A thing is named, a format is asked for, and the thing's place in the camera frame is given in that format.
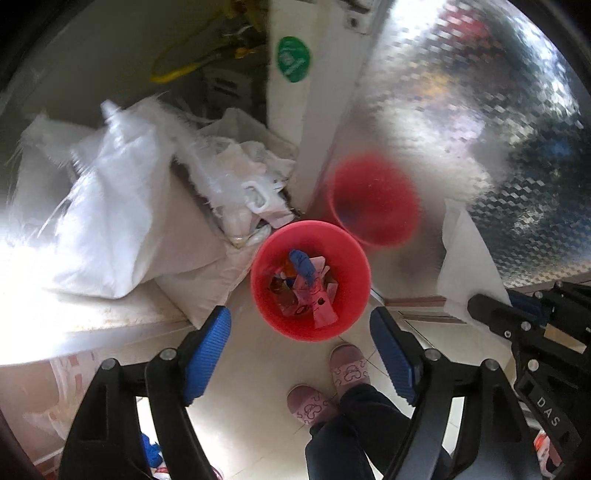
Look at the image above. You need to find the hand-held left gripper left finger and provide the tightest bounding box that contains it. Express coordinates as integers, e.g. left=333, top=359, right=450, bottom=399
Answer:
left=58, top=305, right=232, bottom=480

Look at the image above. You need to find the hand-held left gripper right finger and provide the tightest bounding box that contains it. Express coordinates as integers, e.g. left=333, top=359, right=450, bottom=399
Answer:
left=369, top=307, right=541, bottom=480

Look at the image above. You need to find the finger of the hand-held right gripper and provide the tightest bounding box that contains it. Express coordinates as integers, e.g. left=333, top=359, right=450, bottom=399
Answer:
left=467, top=294, right=532, bottom=344
left=508, top=281, right=583, bottom=319

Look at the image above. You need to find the white paper tissue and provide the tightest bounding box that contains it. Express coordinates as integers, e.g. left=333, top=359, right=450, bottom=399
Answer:
left=436, top=198, right=514, bottom=311

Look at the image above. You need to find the pink plastic wrapper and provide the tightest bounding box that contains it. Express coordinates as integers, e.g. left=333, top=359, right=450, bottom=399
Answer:
left=277, top=258, right=341, bottom=330

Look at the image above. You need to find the red plastic bin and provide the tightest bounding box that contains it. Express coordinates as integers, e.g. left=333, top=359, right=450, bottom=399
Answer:
left=250, top=220, right=371, bottom=343

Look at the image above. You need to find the pink patterned slipper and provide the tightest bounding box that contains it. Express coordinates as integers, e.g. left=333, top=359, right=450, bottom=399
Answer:
left=286, top=385, right=341, bottom=428
left=329, top=344, right=374, bottom=400

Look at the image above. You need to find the flat white woven sack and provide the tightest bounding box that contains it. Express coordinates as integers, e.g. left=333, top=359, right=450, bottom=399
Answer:
left=154, top=240, right=262, bottom=329

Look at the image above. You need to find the person's right leg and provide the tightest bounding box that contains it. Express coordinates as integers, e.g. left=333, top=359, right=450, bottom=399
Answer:
left=339, top=383, right=453, bottom=480

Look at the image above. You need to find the person's leg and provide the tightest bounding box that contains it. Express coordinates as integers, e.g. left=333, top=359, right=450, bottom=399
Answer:
left=339, top=383, right=453, bottom=480
left=305, top=415, right=376, bottom=480

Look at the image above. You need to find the person's left leg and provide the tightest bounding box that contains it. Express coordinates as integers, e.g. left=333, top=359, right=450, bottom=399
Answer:
left=305, top=415, right=376, bottom=480

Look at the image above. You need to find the blue cloth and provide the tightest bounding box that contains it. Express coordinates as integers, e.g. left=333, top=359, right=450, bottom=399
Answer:
left=139, top=434, right=163, bottom=467

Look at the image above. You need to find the white printed plastic bag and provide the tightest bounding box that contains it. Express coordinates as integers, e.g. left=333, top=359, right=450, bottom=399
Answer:
left=18, top=351, right=100, bottom=445

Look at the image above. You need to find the large white woven sack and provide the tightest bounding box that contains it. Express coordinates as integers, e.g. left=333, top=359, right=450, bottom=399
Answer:
left=4, top=97, right=223, bottom=301

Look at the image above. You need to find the crumpled white plastic bag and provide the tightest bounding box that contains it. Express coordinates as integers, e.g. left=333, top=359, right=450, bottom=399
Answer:
left=194, top=108, right=299, bottom=246

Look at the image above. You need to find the metal-faced cabinet door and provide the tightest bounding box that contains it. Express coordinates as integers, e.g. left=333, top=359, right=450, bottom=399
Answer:
left=265, top=0, right=588, bottom=325

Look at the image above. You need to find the round green sticker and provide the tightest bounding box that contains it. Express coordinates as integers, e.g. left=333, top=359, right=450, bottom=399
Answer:
left=276, top=36, right=314, bottom=84

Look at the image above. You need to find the yellow cable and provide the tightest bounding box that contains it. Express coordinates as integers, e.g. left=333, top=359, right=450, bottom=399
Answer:
left=150, top=28, right=269, bottom=85

